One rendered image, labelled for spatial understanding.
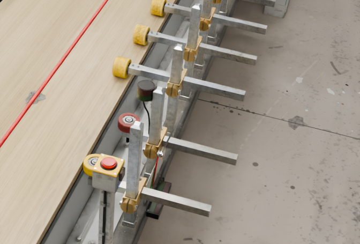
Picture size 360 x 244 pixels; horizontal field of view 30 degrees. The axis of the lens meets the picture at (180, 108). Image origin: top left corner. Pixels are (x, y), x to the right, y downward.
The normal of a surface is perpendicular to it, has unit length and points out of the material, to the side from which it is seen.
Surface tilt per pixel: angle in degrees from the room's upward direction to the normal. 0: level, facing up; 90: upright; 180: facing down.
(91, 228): 0
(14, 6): 0
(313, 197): 0
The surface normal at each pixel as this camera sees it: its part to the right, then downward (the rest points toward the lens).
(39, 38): 0.10, -0.77
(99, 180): -0.26, 0.59
